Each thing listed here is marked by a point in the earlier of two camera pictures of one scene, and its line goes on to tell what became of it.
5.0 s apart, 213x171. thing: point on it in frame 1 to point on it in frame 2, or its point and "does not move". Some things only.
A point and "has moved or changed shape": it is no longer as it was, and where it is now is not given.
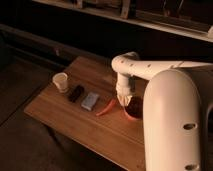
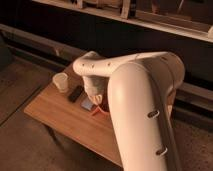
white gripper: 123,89 to 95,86
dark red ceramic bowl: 135,108 has moved or changed shape
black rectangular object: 77,92 does not move
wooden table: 82,103 does not move
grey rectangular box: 90,101 does not move
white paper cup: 61,80 does not move
